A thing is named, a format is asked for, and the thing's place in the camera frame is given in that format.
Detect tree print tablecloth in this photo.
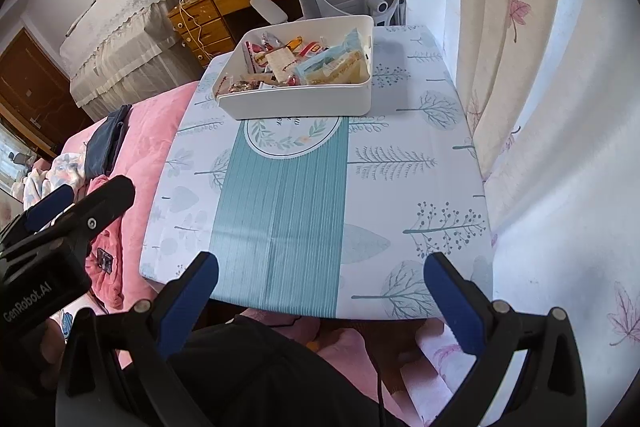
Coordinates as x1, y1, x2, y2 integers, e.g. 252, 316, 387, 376
139, 24, 496, 320

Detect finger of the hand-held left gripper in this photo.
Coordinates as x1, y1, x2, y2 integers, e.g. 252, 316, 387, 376
50, 175, 137, 253
22, 184, 76, 233

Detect white cable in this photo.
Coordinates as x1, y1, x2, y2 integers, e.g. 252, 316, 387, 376
177, 0, 211, 58

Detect pink blanket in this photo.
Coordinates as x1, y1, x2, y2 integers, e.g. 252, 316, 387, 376
60, 82, 201, 313

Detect red white snack packet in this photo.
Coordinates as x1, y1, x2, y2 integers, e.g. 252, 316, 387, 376
247, 32, 281, 72

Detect white cloth covered table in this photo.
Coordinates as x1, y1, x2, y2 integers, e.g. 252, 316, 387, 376
59, 0, 193, 120

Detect wooden desk with drawers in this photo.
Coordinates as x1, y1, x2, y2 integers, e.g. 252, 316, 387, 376
167, 0, 301, 68

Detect white plastic bin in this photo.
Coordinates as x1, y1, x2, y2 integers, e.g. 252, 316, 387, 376
214, 14, 375, 118

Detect yellow cracker pack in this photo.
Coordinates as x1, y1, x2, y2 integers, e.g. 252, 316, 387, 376
305, 52, 371, 85

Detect dark blue denim pouch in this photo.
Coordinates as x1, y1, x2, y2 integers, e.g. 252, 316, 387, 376
84, 104, 132, 182

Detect floral white blanket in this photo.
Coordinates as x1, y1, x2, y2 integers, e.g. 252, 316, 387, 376
10, 154, 88, 218

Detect leaf print curtain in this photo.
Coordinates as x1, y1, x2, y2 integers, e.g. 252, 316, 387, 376
397, 0, 640, 427

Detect light blue wafer packet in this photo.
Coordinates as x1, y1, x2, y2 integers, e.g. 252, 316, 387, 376
292, 28, 363, 80

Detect brown wooden door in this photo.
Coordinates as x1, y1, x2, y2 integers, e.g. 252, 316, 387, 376
0, 29, 96, 158

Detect person's black pants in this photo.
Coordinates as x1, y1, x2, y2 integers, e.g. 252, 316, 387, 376
165, 314, 401, 427

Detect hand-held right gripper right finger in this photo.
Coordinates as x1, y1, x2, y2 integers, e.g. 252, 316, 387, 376
423, 252, 588, 427

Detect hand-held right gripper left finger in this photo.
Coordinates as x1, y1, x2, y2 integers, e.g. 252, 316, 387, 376
54, 251, 221, 427

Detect person's foot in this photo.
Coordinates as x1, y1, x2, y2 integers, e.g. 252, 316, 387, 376
312, 327, 371, 360

